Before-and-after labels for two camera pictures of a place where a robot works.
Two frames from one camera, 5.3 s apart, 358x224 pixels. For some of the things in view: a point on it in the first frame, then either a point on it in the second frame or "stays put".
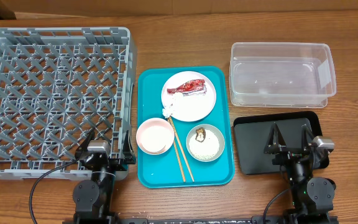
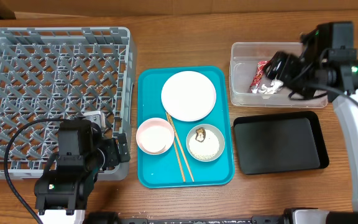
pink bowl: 155,136 stays put
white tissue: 173,104 -> 275,86
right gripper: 284,155 -> 280,67
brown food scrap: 201,134 stays put
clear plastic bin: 281,74 stays put
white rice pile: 206,149 stays put
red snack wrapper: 195,87 -> 260,69
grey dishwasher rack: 43,90 stays put
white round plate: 194,107 stays put
